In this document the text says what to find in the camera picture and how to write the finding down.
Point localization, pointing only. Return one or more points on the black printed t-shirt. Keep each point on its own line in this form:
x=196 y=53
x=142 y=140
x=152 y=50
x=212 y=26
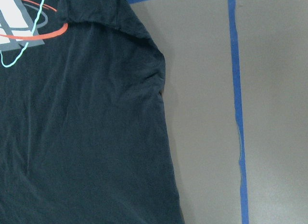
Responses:
x=83 y=136

